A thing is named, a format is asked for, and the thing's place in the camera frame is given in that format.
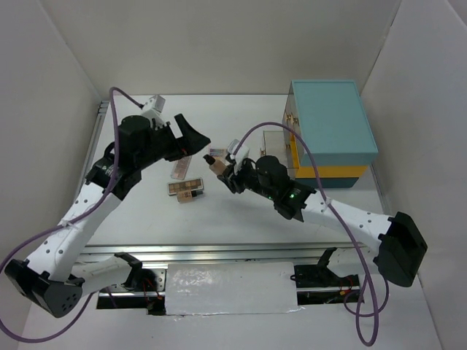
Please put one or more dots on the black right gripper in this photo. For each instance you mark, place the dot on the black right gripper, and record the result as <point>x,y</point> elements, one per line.
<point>232,180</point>

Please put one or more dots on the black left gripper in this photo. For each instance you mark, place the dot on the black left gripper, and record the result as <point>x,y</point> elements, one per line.
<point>190,141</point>

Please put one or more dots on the clear bottom drawer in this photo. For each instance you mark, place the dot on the clear bottom drawer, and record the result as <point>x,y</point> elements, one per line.
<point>274,144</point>

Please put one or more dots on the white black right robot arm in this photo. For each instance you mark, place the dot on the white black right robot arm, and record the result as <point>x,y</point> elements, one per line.
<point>393,247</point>

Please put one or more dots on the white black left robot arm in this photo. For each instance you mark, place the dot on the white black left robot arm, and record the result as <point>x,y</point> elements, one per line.
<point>49,276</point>

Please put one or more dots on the colourful small eyeshadow palette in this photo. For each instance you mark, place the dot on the colourful small eyeshadow palette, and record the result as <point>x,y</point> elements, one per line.
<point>217,152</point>

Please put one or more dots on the pink eyeshadow palette tilted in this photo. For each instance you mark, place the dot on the pink eyeshadow palette tilted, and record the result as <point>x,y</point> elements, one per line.
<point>180,168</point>

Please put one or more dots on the long eyeshadow palette horizontal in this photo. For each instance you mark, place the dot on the long eyeshadow palette horizontal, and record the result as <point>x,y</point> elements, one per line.
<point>196,185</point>

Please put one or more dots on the teal yellow drawer cabinet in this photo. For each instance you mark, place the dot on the teal yellow drawer cabinet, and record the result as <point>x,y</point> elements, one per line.
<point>329,116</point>

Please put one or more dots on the white foam front panel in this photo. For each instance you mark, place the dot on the white foam front panel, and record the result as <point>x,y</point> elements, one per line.
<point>230,288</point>

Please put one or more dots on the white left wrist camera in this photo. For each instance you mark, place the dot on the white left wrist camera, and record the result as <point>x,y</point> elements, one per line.
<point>153,107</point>

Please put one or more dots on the aluminium table frame rails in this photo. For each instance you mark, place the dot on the aluminium table frame rails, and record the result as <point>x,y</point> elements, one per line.
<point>217,226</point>

